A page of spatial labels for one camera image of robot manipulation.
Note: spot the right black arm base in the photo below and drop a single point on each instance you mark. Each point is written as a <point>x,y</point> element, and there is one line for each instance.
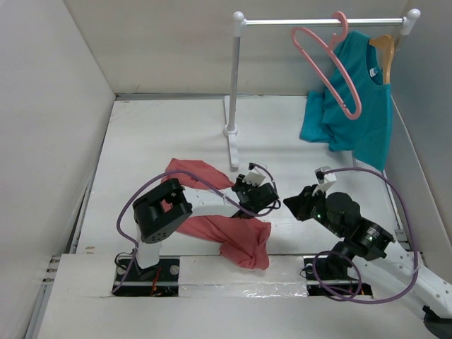
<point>334,272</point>

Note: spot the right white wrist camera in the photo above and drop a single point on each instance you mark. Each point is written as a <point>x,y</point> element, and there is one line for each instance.
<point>325,181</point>

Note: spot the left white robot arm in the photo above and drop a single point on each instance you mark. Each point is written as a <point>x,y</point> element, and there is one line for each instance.
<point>227,216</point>

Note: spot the pink t shirt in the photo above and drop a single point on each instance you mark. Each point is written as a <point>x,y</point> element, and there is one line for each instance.
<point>242,241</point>

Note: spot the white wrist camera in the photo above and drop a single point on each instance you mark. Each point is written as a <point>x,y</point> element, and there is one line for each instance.
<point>256,174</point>
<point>325,181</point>

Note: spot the wooden hanger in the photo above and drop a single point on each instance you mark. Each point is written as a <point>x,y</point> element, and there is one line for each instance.
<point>385,44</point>

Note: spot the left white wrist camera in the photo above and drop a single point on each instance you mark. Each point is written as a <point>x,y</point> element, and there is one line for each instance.
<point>256,174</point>

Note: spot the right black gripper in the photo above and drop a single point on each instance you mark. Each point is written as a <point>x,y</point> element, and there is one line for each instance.
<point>299,204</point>

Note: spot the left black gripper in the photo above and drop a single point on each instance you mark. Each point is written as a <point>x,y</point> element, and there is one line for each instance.
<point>240,183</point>

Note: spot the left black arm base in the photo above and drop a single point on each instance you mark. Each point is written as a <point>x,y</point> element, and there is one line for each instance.
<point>161,280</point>

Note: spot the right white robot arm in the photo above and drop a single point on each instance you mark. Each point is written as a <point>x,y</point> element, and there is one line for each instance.
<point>373,253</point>

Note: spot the white clothes rack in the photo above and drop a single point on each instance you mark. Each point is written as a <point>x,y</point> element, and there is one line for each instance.
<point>338,19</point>

